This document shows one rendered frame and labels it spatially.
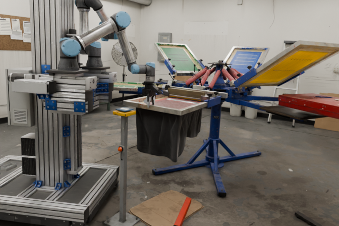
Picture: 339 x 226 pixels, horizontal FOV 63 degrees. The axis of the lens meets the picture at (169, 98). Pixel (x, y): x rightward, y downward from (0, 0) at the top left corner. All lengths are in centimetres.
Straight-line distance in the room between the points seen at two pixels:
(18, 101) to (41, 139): 36
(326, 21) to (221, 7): 229
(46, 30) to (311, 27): 535
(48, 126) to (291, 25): 540
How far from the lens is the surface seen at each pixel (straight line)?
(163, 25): 784
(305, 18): 661
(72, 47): 200
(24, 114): 256
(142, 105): 229
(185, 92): 273
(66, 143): 256
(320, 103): 232
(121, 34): 225
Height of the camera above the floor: 143
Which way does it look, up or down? 10 degrees down
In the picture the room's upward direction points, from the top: 3 degrees clockwise
